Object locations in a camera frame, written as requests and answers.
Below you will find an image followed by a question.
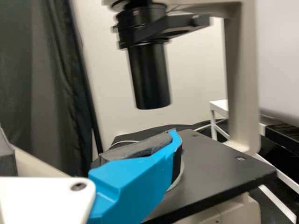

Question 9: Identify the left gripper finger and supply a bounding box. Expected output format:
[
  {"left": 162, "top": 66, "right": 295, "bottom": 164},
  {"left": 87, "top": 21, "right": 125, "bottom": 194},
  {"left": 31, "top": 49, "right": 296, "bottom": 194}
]
[{"left": 87, "top": 129, "right": 183, "bottom": 224}]

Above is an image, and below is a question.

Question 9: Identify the petri dish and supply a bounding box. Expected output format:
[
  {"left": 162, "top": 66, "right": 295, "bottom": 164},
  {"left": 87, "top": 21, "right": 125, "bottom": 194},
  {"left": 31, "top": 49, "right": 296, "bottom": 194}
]
[{"left": 99, "top": 140, "right": 186, "bottom": 191}]

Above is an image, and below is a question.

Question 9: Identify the white metal rack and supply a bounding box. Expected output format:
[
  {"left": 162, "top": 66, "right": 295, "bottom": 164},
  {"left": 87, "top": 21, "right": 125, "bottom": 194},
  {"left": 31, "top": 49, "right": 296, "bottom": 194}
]
[{"left": 209, "top": 99, "right": 231, "bottom": 143}]

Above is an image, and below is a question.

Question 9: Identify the cream microscope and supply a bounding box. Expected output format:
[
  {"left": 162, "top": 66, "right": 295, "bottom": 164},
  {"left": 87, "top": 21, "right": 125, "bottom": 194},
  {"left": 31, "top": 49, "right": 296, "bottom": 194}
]
[{"left": 90, "top": 0, "right": 278, "bottom": 224}]

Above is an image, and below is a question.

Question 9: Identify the black platform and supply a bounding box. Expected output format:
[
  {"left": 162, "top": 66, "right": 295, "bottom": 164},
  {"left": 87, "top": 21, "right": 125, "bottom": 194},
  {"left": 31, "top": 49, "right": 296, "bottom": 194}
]
[{"left": 259, "top": 122, "right": 299, "bottom": 143}]

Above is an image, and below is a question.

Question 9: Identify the white box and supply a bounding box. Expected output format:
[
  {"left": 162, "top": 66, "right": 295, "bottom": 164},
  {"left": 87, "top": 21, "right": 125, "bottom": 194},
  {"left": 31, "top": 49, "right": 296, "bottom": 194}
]
[{"left": 258, "top": 0, "right": 299, "bottom": 116}]

